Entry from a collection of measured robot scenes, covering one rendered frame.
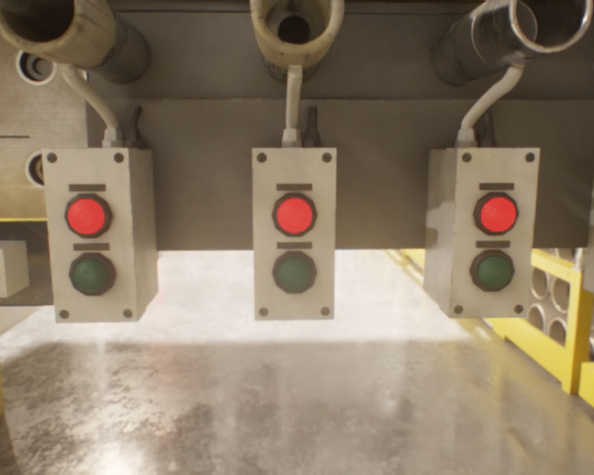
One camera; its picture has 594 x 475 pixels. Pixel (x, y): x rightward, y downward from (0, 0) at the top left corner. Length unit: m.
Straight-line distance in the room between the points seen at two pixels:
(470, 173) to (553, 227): 0.17
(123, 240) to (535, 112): 0.41
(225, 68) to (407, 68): 0.19
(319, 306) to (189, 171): 0.19
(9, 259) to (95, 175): 0.14
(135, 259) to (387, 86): 0.31
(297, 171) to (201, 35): 0.20
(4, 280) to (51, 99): 0.19
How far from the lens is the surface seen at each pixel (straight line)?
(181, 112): 0.54
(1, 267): 0.55
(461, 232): 0.47
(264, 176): 0.44
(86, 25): 0.41
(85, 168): 0.47
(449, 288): 0.48
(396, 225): 0.55
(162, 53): 0.58
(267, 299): 0.46
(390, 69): 0.58
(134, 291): 0.47
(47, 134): 0.61
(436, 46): 0.57
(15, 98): 0.63
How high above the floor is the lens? 0.77
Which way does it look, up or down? 10 degrees down
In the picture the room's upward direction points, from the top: straight up
